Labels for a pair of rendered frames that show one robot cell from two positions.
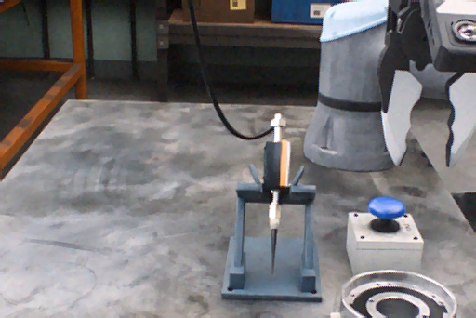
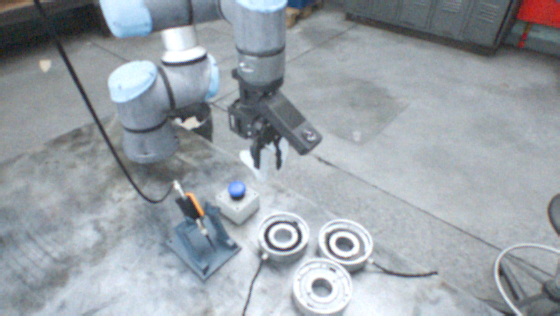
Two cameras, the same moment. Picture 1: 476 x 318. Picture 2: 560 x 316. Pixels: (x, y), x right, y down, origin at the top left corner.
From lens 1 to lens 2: 0.44 m
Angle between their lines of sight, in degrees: 43
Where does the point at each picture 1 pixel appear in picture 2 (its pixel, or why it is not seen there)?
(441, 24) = (298, 137)
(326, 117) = (139, 139)
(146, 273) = (153, 296)
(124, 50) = not seen: outside the picture
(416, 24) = (266, 129)
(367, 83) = (156, 114)
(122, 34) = not seen: outside the picture
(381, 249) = (246, 208)
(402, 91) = (264, 157)
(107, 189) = (54, 257)
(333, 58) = (131, 109)
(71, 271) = not seen: outside the picture
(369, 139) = (167, 139)
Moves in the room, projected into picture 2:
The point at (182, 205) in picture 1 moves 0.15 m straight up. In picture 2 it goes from (114, 238) to (89, 189)
